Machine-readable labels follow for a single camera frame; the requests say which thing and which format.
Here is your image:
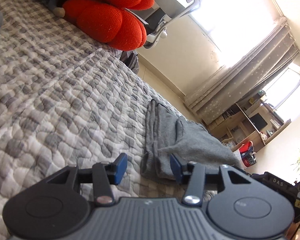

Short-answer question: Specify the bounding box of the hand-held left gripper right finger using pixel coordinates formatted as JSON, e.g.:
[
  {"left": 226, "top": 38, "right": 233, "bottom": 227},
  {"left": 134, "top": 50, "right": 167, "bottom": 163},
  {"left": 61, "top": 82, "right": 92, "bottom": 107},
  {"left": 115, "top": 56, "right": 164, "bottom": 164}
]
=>
[{"left": 170, "top": 154, "right": 253, "bottom": 207}]

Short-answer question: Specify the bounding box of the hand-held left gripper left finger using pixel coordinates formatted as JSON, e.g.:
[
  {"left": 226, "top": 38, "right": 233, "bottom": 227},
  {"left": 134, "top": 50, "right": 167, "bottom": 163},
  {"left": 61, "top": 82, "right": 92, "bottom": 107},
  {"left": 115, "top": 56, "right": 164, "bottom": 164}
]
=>
[{"left": 46, "top": 152, "right": 128, "bottom": 207}]

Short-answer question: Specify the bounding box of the grey sweater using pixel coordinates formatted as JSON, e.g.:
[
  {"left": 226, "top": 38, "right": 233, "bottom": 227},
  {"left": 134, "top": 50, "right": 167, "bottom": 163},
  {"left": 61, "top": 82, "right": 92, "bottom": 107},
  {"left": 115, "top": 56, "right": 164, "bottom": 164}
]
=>
[{"left": 140, "top": 99, "right": 243, "bottom": 184}]

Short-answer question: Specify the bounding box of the dark patterned bag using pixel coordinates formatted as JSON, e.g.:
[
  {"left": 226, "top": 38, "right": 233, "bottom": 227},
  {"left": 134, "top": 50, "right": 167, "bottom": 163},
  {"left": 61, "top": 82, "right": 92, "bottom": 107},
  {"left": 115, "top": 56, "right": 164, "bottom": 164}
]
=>
[{"left": 242, "top": 151, "right": 257, "bottom": 167}]

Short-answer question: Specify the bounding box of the small red bag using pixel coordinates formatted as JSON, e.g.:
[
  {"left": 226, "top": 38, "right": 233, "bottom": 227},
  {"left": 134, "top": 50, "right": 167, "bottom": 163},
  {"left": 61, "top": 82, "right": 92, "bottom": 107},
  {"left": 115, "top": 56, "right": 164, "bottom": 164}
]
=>
[{"left": 239, "top": 141, "right": 254, "bottom": 153}]

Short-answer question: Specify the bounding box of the black screen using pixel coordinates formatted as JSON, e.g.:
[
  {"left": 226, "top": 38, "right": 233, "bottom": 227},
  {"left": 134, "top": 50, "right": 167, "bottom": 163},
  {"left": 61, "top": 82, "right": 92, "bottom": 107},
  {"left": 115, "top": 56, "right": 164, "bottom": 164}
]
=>
[{"left": 249, "top": 112, "right": 268, "bottom": 132}]

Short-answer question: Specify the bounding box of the wooden desk with shelves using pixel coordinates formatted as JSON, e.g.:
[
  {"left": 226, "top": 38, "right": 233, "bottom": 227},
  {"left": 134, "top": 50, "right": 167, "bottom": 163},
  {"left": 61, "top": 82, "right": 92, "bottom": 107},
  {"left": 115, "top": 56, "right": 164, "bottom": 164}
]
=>
[{"left": 207, "top": 91, "right": 292, "bottom": 153}]

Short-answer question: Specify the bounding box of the window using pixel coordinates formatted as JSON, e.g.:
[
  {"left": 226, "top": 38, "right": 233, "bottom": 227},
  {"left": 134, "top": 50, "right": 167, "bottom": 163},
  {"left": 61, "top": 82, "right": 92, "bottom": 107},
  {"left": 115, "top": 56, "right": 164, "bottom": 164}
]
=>
[{"left": 264, "top": 65, "right": 300, "bottom": 120}]

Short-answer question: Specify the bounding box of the grey checkered quilt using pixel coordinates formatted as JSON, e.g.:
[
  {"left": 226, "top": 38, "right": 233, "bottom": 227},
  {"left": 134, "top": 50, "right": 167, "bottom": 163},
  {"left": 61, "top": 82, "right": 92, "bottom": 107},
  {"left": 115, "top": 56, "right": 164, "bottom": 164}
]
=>
[{"left": 0, "top": 0, "right": 240, "bottom": 240}]

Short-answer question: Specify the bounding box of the grey star curtain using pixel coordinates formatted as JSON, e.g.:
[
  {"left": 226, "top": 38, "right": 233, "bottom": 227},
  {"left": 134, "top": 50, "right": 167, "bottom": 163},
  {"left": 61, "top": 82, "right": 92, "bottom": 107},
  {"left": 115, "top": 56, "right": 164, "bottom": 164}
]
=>
[{"left": 184, "top": 16, "right": 300, "bottom": 125}]

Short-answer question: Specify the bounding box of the grey backpack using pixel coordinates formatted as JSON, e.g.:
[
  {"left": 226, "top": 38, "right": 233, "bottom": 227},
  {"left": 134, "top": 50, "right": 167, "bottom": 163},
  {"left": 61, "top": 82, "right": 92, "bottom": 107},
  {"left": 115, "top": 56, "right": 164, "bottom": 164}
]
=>
[{"left": 121, "top": 50, "right": 140, "bottom": 74}]

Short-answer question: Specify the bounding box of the red knitted flower cushion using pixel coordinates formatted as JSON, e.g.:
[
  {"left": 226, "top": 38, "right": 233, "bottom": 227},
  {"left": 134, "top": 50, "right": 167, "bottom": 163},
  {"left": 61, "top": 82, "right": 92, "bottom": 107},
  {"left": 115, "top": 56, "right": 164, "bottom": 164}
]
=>
[{"left": 61, "top": 0, "right": 155, "bottom": 50}]

